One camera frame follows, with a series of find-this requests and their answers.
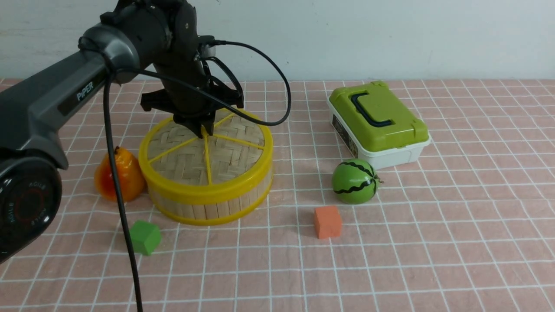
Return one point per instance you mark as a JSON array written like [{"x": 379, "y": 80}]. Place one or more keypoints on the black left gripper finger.
[{"x": 208, "y": 123}]

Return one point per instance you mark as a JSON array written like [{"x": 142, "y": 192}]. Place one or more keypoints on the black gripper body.
[{"x": 183, "y": 97}]

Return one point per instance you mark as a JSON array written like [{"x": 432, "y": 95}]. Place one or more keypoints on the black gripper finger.
[{"x": 192, "y": 124}]

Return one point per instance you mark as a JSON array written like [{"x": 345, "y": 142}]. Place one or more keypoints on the yellow woven bamboo steamer lid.
[{"x": 235, "y": 162}]

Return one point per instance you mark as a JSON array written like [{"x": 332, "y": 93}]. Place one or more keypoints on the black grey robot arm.
[{"x": 135, "y": 35}]

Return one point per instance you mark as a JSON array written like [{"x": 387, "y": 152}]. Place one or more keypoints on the bamboo steamer basket yellow rims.
[{"x": 225, "y": 206}]

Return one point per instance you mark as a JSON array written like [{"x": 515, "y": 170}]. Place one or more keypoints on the orange yellow toy pear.
[{"x": 131, "y": 179}]

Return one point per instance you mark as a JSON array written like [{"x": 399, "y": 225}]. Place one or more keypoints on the green foam cube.
[{"x": 145, "y": 237}]

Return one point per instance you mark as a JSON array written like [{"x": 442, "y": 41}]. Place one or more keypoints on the orange foam cube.
[{"x": 327, "y": 222}]

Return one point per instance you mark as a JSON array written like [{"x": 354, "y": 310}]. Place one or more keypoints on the green toy watermelon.
[{"x": 355, "y": 181}]

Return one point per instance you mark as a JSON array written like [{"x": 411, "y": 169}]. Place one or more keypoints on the green lidded white storage box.
[{"x": 376, "y": 126}]

